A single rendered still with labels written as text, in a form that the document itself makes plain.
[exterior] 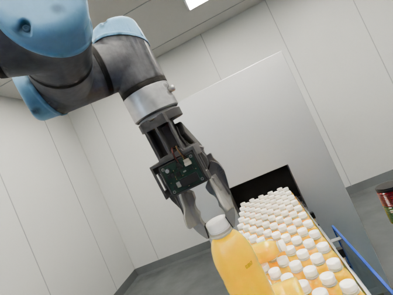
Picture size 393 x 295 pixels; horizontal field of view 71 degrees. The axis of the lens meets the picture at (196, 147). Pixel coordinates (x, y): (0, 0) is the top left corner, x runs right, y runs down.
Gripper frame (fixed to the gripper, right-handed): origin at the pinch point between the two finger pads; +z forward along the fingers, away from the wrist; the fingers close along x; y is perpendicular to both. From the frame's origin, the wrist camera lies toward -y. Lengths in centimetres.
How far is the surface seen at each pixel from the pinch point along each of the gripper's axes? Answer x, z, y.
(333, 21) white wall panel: 218, -70, -422
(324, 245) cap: 18, 37, -47
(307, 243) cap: 14, 38, -53
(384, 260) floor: 76, 165, -208
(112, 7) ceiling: -50, -177, -259
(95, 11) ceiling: -67, -179, -250
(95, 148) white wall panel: -232, -72, -430
